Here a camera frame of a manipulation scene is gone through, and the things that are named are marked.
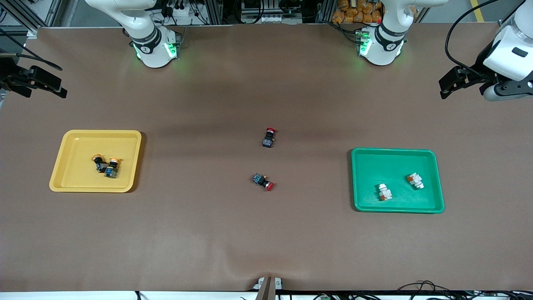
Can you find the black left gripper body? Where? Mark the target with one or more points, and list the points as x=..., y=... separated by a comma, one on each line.
x=475, y=75

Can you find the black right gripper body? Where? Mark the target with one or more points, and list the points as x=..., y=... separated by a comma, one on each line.
x=9, y=77

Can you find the yellow-capped black push button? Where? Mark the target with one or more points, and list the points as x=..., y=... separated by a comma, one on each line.
x=112, y=167
x=99, y=162

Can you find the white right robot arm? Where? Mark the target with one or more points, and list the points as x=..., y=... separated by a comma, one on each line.
x=145, y=41

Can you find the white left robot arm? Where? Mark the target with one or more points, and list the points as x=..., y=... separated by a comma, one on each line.
x=387, y=41

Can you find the green plastic tray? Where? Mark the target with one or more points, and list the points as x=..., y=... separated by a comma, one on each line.
x=395, y=166

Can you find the yellow plastic tray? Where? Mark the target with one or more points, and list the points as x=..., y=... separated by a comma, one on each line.
x=75, y=179

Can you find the pile of orange items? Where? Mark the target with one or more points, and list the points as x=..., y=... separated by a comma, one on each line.
x=358, y=10

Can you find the white power strip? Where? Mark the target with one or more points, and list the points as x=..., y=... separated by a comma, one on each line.
x=181, y=11

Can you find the red-capped black push button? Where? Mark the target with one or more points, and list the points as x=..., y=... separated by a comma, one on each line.
x=269, y=138
x=263, y=181

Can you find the electronics control box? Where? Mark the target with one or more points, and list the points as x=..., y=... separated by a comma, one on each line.
x=270, y=10

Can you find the brown table mat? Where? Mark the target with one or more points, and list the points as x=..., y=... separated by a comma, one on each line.
x=266, y=241

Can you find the aluminium frame profile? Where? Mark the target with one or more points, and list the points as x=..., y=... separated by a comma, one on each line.
x=25, y=16

